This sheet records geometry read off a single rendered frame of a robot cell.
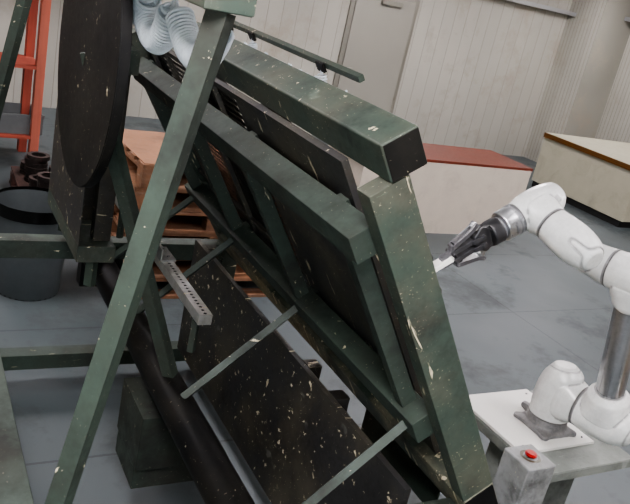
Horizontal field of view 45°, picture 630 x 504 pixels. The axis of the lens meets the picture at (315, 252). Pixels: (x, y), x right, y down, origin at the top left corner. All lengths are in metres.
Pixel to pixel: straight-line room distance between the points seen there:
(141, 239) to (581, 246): 1.15
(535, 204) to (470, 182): 5.80
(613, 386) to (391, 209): 1.42
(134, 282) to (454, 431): 1.05
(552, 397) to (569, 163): 8.26
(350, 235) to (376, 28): 9.77
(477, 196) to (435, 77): 4.48
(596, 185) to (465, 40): 3.27
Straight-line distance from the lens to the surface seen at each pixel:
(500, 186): 8.26
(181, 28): 1.76
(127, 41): 2.02
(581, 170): 10.98
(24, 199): 5.15
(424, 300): 1.88
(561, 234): 2.13
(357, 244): 1.78
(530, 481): 2.57
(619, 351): 2.80
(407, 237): 1.77
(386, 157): 1.65
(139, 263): 1.53
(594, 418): 2.97
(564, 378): 3.02
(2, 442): 2.40
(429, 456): 2.55
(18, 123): 7.52
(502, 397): 3.28
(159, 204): 1.50
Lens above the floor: 2.20
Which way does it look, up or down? 20 degrees down
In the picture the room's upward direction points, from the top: 13 degrees clockwise
